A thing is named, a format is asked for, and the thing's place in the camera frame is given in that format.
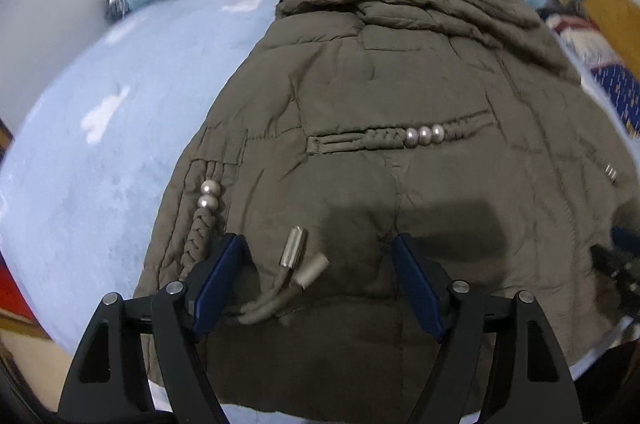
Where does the red plastic bag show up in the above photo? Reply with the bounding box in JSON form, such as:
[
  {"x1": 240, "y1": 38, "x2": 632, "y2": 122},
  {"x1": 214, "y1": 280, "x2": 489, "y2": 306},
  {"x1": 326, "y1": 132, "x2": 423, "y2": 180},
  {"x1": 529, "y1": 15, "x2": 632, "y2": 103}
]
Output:
[{"x1": 0, "y1": 264, "x2": 36, "y2": 321}]

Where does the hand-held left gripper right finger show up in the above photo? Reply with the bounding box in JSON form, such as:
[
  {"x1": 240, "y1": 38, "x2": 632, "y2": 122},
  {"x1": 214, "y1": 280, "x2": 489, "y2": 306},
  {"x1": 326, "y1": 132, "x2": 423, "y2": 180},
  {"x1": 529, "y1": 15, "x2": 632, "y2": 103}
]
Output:
[{"x1": 391, "y1": 233, "x2": 583, "y2": 424}]

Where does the light blue cloud-print bed sheet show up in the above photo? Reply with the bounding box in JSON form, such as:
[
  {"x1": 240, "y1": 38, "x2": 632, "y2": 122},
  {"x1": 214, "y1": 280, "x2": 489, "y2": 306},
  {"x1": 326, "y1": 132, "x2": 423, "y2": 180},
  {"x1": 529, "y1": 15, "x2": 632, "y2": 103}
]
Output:
[{"x1": 0, "y1": 0, "x2": 640, "y2": 424}]

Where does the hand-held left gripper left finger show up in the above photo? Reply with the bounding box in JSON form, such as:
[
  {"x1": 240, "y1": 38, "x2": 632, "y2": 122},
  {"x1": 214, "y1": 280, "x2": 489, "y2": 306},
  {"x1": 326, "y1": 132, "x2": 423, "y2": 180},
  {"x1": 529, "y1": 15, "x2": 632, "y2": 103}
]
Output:
[{"x1": 57, "y1": 233, "x2": 249, "y2": 424}]

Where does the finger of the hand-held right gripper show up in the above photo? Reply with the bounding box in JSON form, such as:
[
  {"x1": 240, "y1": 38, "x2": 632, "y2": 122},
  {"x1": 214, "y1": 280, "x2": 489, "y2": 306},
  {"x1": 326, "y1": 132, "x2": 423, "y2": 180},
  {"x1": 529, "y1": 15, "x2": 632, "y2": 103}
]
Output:
[{"x1": 590, "y1": 224, "x2": 640, "y2": 320}]

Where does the dark blue starry pillow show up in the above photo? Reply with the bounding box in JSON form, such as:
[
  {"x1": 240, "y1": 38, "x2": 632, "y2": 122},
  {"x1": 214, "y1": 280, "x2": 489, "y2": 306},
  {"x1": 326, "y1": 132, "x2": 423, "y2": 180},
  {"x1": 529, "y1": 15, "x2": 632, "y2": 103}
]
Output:
[{"x1": 592, "y1": 62, "x2": 640, "y2": 139}]

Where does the brown quilted coat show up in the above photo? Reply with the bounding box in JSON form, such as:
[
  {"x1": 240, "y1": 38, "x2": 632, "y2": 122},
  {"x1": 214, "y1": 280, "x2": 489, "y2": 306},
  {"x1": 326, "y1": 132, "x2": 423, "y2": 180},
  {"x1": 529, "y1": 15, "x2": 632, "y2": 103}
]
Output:
[{"x1": 132, "y1": 0, "x2": 640, "y2": 420}]

